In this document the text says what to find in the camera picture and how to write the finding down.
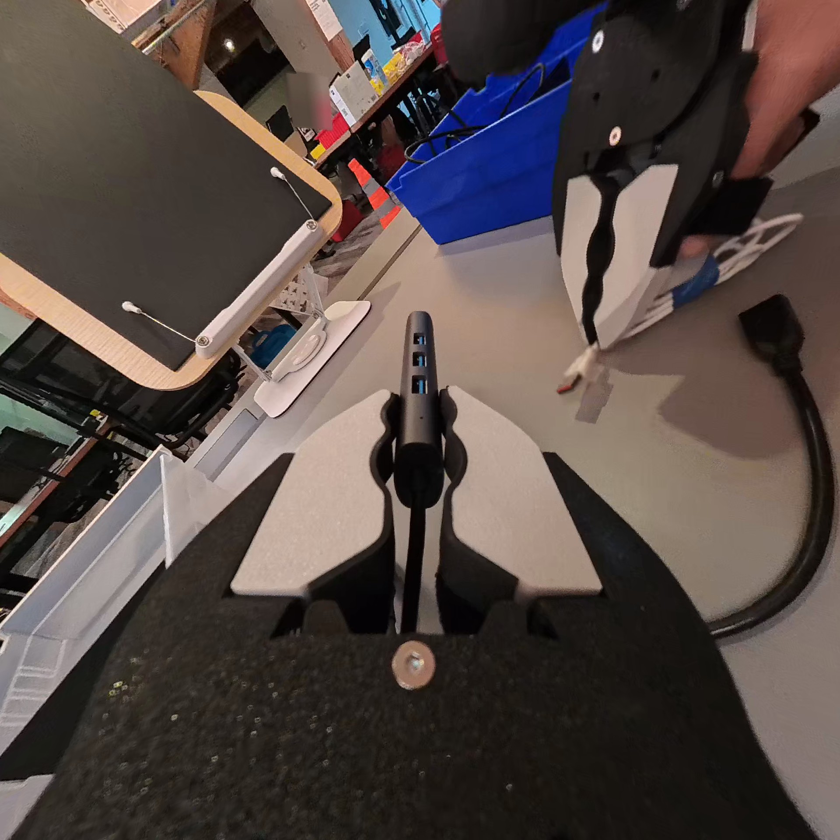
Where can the grey desk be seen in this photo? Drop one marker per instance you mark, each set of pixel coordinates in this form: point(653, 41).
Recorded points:
point(656, 472)

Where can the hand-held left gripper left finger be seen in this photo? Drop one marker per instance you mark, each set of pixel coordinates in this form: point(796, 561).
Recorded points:
point(315, 505)

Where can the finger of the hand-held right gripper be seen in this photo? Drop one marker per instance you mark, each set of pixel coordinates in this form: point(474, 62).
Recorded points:
point(577, 249)
point(640, 243)

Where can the black usb hub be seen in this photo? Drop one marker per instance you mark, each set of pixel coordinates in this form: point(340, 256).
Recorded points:
point(417, 420)

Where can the white cardboard box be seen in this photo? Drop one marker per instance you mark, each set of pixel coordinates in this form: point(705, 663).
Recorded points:
point(351, 92)

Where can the paper sign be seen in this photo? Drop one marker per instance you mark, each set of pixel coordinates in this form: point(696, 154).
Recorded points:
point(323, 16)

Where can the red storage bins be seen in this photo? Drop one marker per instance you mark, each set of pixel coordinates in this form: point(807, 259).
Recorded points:
point(328, 134)

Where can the clear plastic container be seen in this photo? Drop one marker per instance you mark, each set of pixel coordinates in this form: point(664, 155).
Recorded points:
point(98, 558)

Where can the wooden black book stand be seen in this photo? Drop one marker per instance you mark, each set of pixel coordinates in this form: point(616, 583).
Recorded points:
point(131, 177)

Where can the person's right hand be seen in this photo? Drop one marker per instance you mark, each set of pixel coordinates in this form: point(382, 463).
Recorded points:
point(794, 59)

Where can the orange traffic cone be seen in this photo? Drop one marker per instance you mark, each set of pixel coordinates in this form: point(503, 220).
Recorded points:
point(374, 190)

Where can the wooden workbench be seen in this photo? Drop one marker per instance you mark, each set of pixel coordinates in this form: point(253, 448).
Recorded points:
point(394, 98)

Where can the blue plastic bin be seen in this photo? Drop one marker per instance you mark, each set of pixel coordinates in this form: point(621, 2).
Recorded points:
point(485, 177)
point(544, 59)

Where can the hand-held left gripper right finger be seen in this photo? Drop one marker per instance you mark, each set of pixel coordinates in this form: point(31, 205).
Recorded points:
point(518, 505)

